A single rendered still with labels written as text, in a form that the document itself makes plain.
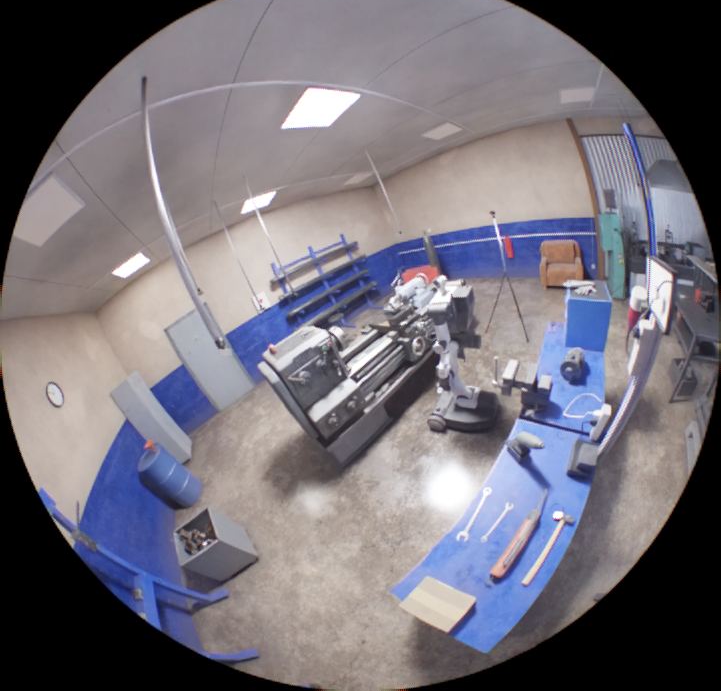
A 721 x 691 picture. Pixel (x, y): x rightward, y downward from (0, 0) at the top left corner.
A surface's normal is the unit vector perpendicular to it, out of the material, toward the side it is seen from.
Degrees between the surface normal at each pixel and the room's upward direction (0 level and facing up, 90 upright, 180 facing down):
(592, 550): 0
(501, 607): 0
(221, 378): 90
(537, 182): 90
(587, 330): 90
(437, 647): 0
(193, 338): 90
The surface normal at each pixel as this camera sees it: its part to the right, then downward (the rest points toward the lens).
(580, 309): -0.71, 0.52
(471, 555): -0.36, -0.85
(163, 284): 0.60, 0.10
